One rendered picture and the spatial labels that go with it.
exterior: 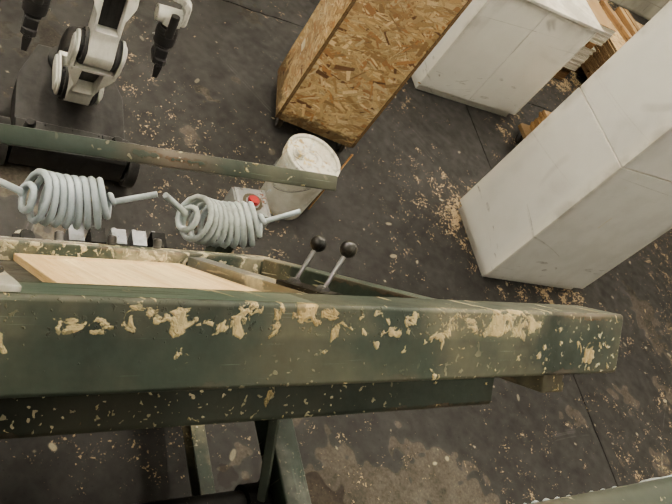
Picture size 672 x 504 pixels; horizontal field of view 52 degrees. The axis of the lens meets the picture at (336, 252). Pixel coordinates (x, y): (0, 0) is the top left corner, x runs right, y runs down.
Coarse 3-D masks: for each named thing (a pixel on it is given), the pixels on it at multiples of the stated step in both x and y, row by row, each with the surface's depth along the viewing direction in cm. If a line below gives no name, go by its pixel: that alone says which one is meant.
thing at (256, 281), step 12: (192, 264) 197; (204, 264) 190; (216, 264) 186; (228, 276) 176; (240, 276) 171; (252, 276) 166; (264, 276) 169; (264, 288) 160; (276, 288) 155; (288, 288) 151
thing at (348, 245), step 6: (348, 240) 146; (342, 246) 145; (348, 246) 145; (354, 246) 145; (342, 252) 145; (348, 252) 145; (354, 252) 145; (342, 258) 145; (336, 264) 145; (336, 270) 145; (330, 276) 144; (330, 282) 144; (318, 288) 144; (324, 288) 143
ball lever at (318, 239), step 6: (312, 240) 155; (318, 240) 155; (324, 240) 155; (312, 246) 155; (318, 246) 155; (324, 246) 155; (312, 252) 155; (306, 258) 155; (306, 264) 155; (300, 270) 154; (294, 282) 152; (300, 282) 154
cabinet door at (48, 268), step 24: (24, 264) 161; (48, 264) 159; (72, 264) 167; (96, 264) 173; (120, 264) 180; (144, 264) 187; (168, 264) 192; (192, 288) 147; (216, 288) 154; (240, 288) 157
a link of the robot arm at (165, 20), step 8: (160, 8) 269; (168, 8) 271; (176, 8) 274; (160, 16) 270; (168, 16) 271; (176, 16) 270; (160, 24) 276; (168, 24) 272; (176, 24) 270; (160, 32) 275; (168, 32) 273; (176, 32) 278
